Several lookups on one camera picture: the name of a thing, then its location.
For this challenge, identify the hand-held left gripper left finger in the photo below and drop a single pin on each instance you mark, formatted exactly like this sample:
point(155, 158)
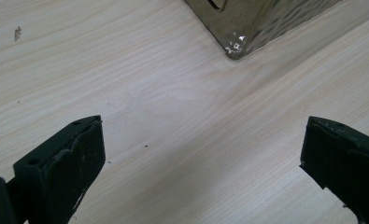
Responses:
point(63, 168)

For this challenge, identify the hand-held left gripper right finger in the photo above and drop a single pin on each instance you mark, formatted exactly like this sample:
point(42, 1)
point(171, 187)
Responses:
point(344, 158)

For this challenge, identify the transparent brown plastic container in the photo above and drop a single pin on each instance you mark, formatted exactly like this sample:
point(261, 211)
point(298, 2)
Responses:
point(260, 21)

